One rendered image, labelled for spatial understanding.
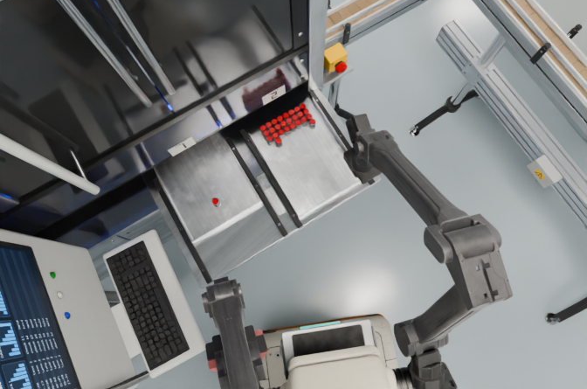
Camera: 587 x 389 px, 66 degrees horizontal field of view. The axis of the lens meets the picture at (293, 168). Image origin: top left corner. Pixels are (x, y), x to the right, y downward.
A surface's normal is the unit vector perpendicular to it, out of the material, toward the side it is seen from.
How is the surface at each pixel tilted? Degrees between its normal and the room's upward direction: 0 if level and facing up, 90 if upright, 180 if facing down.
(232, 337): 41
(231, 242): 0
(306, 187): 0
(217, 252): 0
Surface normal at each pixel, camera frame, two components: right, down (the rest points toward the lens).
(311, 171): -0.03, -0.28
